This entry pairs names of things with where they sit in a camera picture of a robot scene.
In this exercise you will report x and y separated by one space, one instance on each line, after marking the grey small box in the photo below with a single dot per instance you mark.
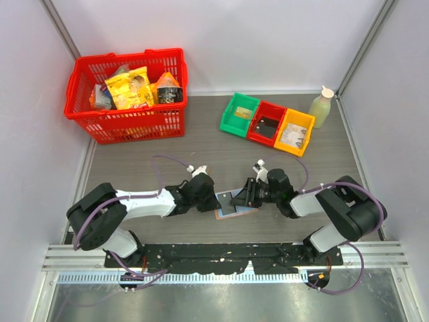
98 100

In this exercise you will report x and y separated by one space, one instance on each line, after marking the white VIP credit card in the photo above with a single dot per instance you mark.
293 128

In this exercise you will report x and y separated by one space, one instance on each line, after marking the orange snack packet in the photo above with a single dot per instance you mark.
166 80

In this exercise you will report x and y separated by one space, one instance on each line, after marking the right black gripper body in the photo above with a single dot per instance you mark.
264 193

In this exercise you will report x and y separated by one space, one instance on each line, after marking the red plastic shopping basket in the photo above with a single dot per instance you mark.
116 126

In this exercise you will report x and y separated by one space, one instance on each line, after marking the white cable duct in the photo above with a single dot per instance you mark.
247 277

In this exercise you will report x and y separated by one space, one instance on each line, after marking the gold credit card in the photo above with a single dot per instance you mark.
243 113

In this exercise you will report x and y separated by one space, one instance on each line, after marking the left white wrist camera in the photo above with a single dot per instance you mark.
196 171

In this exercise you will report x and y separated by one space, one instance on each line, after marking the black round can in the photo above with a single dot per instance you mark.
167 95

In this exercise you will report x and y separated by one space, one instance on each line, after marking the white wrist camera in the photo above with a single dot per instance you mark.
196 171
261 171

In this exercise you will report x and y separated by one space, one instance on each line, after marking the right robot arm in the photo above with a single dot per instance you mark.
352 211

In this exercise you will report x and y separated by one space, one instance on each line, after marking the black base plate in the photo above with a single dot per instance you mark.
226 259

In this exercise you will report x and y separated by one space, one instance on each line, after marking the yellow plastic bin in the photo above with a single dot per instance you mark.
298 118

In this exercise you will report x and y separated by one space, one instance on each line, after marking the yellow chips bag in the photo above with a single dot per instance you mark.
131 90

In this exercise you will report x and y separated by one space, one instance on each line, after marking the black credit card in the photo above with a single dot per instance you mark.
266 127
227 209

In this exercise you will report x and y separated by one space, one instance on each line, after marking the pink leather card holder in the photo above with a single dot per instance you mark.
239 210

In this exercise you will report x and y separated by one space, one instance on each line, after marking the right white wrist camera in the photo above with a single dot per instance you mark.
261 171

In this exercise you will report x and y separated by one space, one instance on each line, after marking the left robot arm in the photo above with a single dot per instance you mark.
97 217

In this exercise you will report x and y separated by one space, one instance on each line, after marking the red plastic bin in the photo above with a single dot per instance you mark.
270 110

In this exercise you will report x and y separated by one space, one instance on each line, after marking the green lotion bottle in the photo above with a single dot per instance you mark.
320 107

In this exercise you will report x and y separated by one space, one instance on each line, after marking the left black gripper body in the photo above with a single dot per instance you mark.
198 200

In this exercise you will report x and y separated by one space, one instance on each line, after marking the green plastic bin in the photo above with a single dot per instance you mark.
236 125

